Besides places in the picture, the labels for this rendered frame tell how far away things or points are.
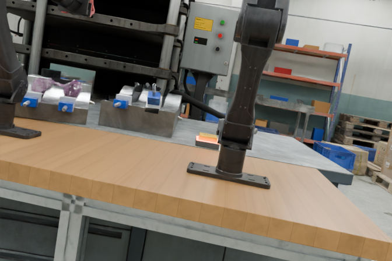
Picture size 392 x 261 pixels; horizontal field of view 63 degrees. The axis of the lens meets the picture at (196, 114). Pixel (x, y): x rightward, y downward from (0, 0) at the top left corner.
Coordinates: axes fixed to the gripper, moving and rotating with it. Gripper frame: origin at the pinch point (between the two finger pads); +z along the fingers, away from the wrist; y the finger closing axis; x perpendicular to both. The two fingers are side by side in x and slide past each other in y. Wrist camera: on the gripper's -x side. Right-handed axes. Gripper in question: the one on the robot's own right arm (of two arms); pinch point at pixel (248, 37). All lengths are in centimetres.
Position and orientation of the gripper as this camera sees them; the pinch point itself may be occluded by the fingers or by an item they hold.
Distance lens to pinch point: 117.1
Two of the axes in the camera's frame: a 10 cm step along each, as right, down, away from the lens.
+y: -9.8, -1.9, 0.8
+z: 0.9, -0.6, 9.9
